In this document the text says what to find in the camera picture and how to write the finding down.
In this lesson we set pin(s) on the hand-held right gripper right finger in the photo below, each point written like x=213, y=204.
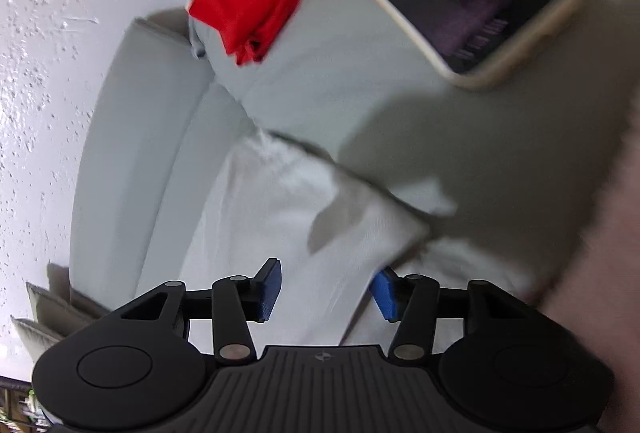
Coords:
x=386, y=297

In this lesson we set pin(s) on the pink fluffy cloth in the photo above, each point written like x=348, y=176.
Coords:
x=610, y=288

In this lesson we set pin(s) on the grey sofa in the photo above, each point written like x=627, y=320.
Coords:
x=350, y=103

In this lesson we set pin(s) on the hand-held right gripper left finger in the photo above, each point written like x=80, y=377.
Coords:
x=267, y=293

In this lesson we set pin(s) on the white t-shirt with script print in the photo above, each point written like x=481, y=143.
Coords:
x=280, y=213

